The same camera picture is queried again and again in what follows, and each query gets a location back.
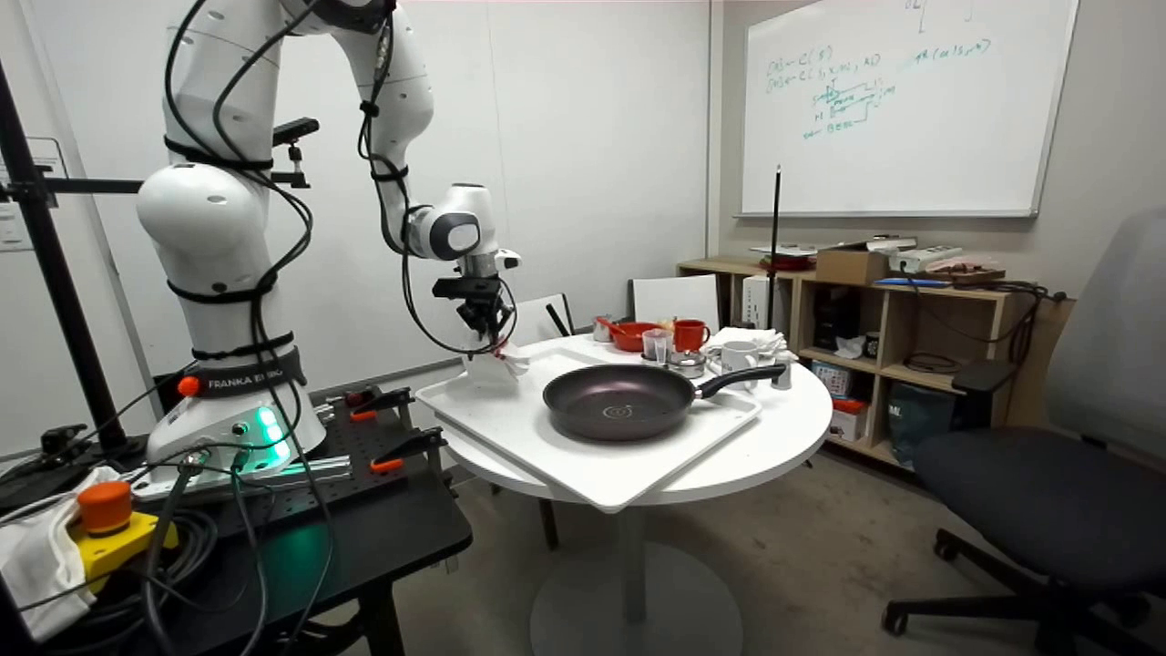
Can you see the stack of books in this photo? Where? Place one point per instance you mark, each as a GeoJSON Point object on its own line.
{"type": "Point", "coordinates": [930, 260]}

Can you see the black perforated workbench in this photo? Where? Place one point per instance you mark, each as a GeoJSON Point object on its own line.
{"type": "Point", "coordinates": [365, 532]}

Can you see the small cardboard box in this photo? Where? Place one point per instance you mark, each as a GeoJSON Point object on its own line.
{"type": "Point", "coordinates": [851, 265]}

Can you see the wall whiteboard with writing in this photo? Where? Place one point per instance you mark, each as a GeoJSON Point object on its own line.
{"type": "Point", "coordinates": [914, 112]}

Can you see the grey robot mounting plate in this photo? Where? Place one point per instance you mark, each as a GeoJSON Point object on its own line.
{"type": "Point", "coordinates": [294, 476]}

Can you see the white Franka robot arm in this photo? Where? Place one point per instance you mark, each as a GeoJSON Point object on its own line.
{"type": "Point", "coordinates": [219, 232]}

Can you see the black vertical frame stand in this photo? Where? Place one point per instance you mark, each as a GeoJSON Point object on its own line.
{"type": "Point", "coordinates": [48, 277]}

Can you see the black frying pan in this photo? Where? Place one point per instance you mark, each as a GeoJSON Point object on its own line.
{"type": "Point", "coordinates": [620, 403]}

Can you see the orange and yellow emergency stop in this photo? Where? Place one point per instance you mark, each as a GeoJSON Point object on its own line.
{"type": "Point", "coordinates": [106, 510]}

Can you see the wooden shelf unit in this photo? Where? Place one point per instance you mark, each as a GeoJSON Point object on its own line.
{"type": "Point", "coordinates": [924, 328]}

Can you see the round white table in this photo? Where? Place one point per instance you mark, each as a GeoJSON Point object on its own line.
{"type": "Point", "coordinates": [779, 423]}

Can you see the thin black pole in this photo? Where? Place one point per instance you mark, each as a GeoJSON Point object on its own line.
{"type": "Point", "coordinates": [774, 240]}

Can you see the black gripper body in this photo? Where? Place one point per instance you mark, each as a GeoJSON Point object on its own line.
{"type": "Point", "coordinates": [480, 295]}

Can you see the white foam board panel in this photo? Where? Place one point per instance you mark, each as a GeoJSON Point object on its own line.
{"type": "Point", "coordinates": [677, 301]}
{"type": "Point", "coordinates": [540, 318]}

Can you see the large white tray board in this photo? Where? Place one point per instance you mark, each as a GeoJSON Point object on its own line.
{"type": "Point", "coordinates": [524, 440]}

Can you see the grey office chair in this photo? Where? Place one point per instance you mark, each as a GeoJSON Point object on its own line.
{"type": "Point", "coordinates": [1060, 486]}

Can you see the white rag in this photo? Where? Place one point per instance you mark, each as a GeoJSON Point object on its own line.
{"type": "Point", "coordinates": [37, 559]}

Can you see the red bowl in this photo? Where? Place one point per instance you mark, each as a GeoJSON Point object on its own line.
{"type": "Point", "coordinates": [627, 335]}

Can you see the red cup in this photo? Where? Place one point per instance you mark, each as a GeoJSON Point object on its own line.
{"type": "Point", "coordinates": [692, 335]}

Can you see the crumpled white napkin cloth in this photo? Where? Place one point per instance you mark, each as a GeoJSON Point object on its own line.
{"type": "Point", "coordinates": [750, 349]}

